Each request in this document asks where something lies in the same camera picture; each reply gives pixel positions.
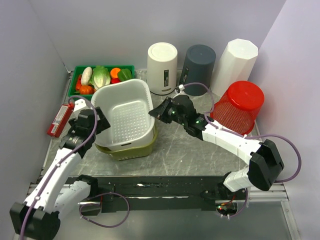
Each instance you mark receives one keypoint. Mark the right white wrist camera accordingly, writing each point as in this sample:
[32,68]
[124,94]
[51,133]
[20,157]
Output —
[179,90]

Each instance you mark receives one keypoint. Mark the orange toy pumpkin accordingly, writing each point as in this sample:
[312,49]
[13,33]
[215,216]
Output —
[86,90]

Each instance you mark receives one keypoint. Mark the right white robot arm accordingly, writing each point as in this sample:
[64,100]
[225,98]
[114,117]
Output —
[263,160]

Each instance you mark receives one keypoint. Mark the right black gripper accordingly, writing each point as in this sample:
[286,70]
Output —
[160,111]

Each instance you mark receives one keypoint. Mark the red toy chili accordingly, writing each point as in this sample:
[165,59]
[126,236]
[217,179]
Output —
[78,83]

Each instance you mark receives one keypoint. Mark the white perforated rectangular basket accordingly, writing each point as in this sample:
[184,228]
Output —
[126,106]

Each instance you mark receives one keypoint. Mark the large white faceted container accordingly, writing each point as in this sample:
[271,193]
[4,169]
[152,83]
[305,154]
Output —
[235,64]

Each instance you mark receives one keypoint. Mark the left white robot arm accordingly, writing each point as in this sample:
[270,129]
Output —
[39,216]

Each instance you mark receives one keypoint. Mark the toy napa cabbage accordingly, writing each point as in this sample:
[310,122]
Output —
[100,77]

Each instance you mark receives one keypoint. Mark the white toy radish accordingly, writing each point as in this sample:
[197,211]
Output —
[86,76]

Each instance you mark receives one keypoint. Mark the red toy tomato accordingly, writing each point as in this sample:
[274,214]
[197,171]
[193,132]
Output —
[115,81]

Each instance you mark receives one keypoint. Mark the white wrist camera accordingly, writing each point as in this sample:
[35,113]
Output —
[79,105]
[179,90]

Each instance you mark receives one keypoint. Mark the olive green rectangular basket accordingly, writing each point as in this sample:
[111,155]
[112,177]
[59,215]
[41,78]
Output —
[130,153]

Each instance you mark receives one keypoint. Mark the red mesh basket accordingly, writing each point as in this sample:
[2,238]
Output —
[239,107]

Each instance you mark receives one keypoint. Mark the dark grey round bucket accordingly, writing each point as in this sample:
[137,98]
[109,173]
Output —
[198,65]

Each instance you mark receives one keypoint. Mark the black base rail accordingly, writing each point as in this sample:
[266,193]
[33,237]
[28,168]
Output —
[144,193]

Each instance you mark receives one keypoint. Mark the green plastic tray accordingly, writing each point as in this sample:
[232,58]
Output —
[79,69]

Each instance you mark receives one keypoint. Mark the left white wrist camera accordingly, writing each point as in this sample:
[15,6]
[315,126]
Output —
[79,105]

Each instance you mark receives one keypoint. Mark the red rectangular box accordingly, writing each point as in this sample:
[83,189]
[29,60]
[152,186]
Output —
[60,120]

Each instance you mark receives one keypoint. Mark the white round bucket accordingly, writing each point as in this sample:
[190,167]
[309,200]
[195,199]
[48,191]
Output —
[162,61]

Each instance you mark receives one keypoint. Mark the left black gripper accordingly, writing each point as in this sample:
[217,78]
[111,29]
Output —
[102,124]

